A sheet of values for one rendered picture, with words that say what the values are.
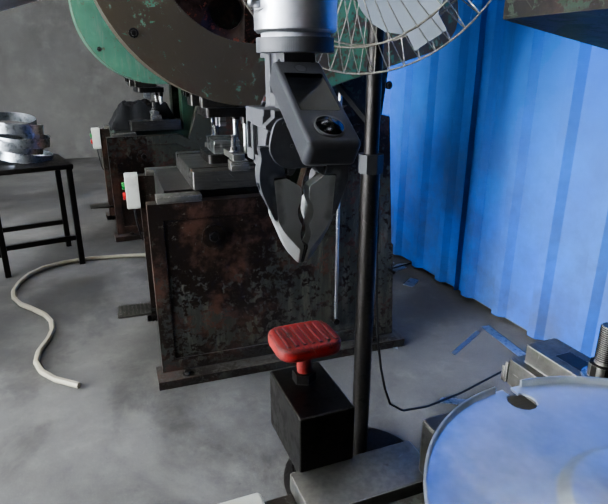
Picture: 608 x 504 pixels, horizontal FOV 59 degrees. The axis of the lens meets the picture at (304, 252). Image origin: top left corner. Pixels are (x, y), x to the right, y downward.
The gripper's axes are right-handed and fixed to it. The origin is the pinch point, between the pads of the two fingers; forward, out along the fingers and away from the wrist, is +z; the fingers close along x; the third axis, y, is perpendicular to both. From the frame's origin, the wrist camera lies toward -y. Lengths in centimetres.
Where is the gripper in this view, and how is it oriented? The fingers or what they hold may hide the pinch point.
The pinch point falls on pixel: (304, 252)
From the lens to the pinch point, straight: 53.9
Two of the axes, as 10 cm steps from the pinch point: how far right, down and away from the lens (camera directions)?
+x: -9.3, 1.2, -3.4
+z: 0.0, 9.4, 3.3
